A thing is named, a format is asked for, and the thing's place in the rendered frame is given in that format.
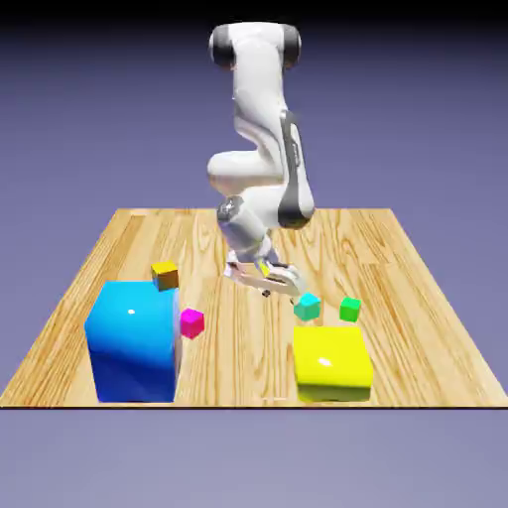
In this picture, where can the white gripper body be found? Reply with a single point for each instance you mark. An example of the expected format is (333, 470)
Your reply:
(270, 281)

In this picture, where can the small cyan cube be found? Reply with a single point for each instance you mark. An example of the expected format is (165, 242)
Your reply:
(307, 306)

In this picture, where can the small green cube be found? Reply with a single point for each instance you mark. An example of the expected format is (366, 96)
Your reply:
(350, 309)

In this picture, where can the small orange cube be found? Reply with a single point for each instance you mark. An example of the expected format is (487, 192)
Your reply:
(164, 275)

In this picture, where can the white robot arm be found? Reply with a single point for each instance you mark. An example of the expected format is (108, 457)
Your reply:
(258, 119)

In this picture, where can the small magenta cube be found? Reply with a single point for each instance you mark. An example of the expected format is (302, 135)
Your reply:
(192, 322)

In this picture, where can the large blue box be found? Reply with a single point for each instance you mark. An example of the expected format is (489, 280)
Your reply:
(133, 341)

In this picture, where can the large yellow box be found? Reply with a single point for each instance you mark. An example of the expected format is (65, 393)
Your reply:
(331, 363)

